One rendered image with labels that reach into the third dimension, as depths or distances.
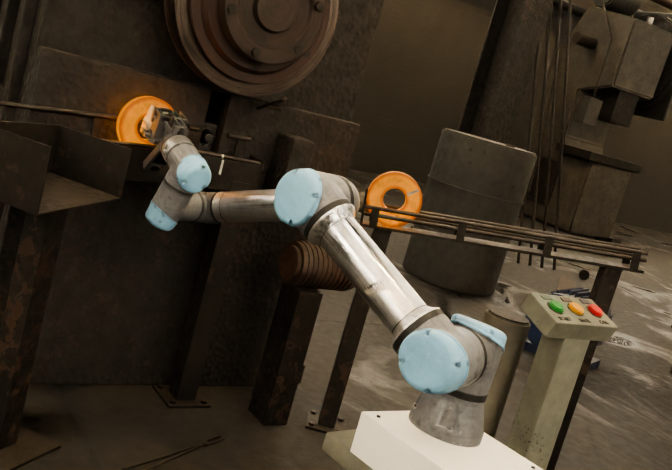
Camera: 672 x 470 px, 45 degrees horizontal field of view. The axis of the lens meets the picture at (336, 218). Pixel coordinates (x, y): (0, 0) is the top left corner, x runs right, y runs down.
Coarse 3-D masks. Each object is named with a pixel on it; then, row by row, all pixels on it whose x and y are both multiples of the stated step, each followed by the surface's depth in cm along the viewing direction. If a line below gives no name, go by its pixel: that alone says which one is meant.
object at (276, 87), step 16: (176, 0) 199; (336, 0) 223; (176, 16) 200; (336, 16) 224; (176, 32) 206; (192, 32) 204; (192, 48) 205; (320, 48) 224; (208, 64) 208; (224, 80) 212; (288, 80) 222
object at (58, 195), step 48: (0, 144) 160; (48, 144) 185; (96, 144) 183; (0, 192) 161; (48, 192) 173; (96, 192) 181; (48, 240) 174; (48, 288) 180; (0, 336) 179; (0, 384) 179; (0, 432) 180
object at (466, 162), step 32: (448, 160) 472; (480, 160) 461; (512, 160) 462; (448, 192) 470; (480, 192) 463; (512, 192) 468; (416, 224) 491; (512, 224) 479; (416, 256) 484; (448, 256) 471; (480, 256) 471; (448, 288) 474; (480, 288) 477
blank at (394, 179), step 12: (384, 180) 230; (396, 180) 230; (408, 180) 230; (372, 192) 231; (384, 192) 231; (408, 192) 230; (420, 192) 230; (372, 204) 231; (408, 204) 231; (420, 204) 231; (396, 216) 232; (408, 216) 231
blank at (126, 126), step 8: (144, 96) 207; (152, 96) 209; (128, 104) 205; (136, 104) 204; (144, 104) 205; (152, 104) 207; (160, 104) 208; (168, 104) 209; (120, 112) 205; (128, 112) 204; (136, 112) 205; (144, 112) 206; (120, 120) 204; (128, 120) 204; (136, 120) 205; (120, 128) 204; (128, 128) 205; (136, 128) 206; (120, 136) 204; (128, 136) 205; (136, 136) 206; (152, 144) 209
